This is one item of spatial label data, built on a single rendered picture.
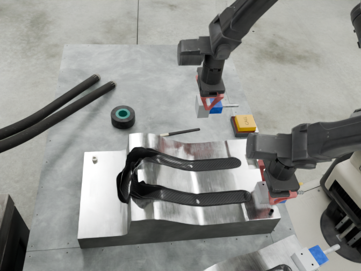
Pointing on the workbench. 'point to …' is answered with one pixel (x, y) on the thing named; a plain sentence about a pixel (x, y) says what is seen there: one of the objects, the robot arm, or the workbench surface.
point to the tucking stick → (180, 132)
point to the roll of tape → (123, 117)
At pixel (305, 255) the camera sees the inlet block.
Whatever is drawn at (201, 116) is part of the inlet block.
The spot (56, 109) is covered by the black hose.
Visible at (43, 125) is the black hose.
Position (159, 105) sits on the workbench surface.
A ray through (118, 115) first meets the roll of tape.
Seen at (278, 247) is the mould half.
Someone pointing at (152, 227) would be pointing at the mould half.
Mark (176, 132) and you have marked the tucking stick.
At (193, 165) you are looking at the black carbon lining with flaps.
